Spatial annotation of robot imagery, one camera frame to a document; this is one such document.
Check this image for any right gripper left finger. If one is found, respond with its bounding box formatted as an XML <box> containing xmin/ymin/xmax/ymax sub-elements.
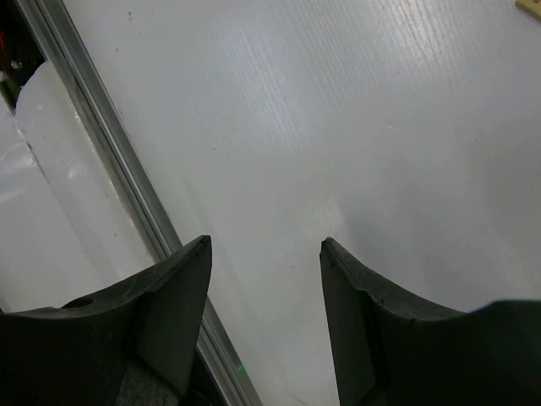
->
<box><xmin>1</xmin><ymin>235</ymin><xmax>211</xmax><ymax>405</ymax></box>

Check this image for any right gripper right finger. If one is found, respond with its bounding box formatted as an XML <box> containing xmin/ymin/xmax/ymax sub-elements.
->
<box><xmin>320</xmin><ymin>239</ymin><xmax>540</xmax><ymax>405</ymax></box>

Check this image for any small tan eraser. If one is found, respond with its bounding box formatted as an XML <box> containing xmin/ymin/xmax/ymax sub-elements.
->
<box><xmin>515</xmin><ymin>0</ymin><xmax>541</xmax><ymax>20</ymax></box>

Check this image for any aluminium table rail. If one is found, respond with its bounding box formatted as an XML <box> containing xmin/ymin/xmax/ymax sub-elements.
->
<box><xmin>16</xmin><ymin>1</ymin><xmax>261</xmax><ymax>405</ymax></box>

